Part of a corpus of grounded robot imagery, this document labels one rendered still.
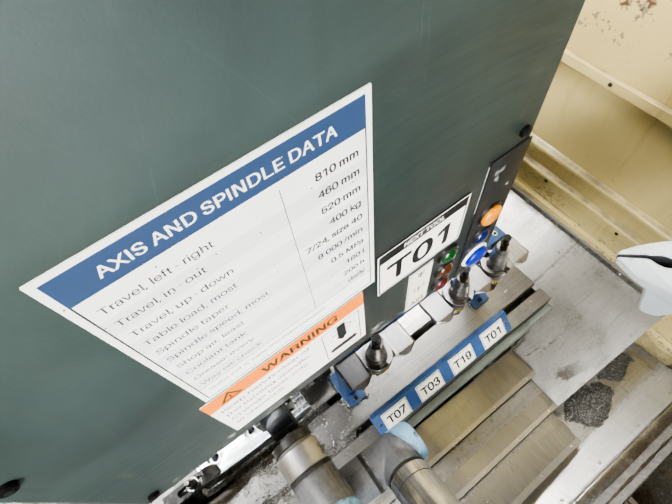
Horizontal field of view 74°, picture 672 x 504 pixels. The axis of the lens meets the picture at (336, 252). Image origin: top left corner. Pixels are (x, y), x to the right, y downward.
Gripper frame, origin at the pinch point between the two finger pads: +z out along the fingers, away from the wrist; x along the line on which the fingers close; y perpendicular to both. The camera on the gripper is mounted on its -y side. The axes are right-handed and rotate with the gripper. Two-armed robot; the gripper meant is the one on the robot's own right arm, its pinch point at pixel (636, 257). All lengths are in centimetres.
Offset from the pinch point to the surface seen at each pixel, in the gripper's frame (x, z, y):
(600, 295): 50, -27, 91
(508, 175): 0.9, 12.6, -4.9
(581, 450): 9, -34, 107
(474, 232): -1.0, 13.7, 2.2
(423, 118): -8.6, 18.3, -18.4
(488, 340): 20, 1, 80
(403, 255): -9.2, 18.5, -3.8
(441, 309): 12, 14, 52
